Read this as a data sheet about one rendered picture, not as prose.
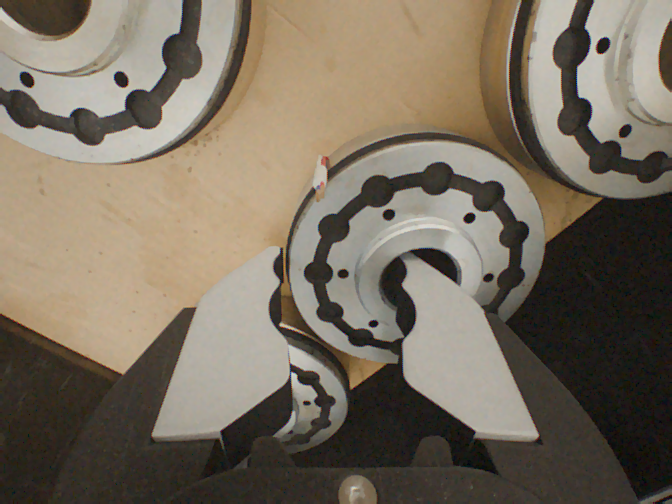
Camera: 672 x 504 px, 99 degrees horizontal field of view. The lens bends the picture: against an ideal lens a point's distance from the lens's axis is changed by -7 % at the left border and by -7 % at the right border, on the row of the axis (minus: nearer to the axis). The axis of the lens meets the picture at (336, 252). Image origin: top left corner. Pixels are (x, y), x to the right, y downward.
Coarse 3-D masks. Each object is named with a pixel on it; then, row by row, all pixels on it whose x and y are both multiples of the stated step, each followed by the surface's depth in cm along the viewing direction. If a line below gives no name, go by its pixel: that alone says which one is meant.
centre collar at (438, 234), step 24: (384, 240) 11; (408, 240) 11; (432, 240) 11; (456, 240) 11; (360, 264) 11; (384, 264) 11; (456, 264) 11; (480, 264) 11; (360, 288) 12; (384, 312) 12
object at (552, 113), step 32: (544, 0) 8; (576, 0) 8; (608, 0) 8; (544, 32) 8; (576, 32) 8; (608, 32) 8; (544, 64) 9; (576, 64) 9; (608, 64) 9; (544, 96) 9; (576, 96) 9; (608, 96) 9; (544, 128) 9; (576, 128) 10; (608, 128) 9; (640, 128) 9; (544, 160) 10; (576, 160) 10; (608, 160) 10; (640, 160) 10; (608, 192) 10; (640, 192) 11
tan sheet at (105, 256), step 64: (320, 0) 10; (384, 0) 10; (448, 0) 10; (320, 64) 11; (384, 64) 11; (448, 64) 11; (256, 128) 12; (320, 128) 12; (448, 128) 12; (0, 192) 13; (64, 192) 13; (128, 192) 13; (192, 192) 14; (256, 192) 14; (576, 192) 14; (0, 256) 15; (64, 256) 15; (128, 256) 15; (192, 256) 15; (64, 320) 17; (128, 320) 17
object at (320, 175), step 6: (318, 156) 12; (324, 156) 12; (318, 162) 11; (324, 162) 11; (318, 168) 10; (324, 168) 10; (318, 174) 9; (324, 174) 9; (318, 180) 9; (324, 180) 9; (318, 186) 9; (324, 186) 9; (318, 192) 9; (318, 198) 8
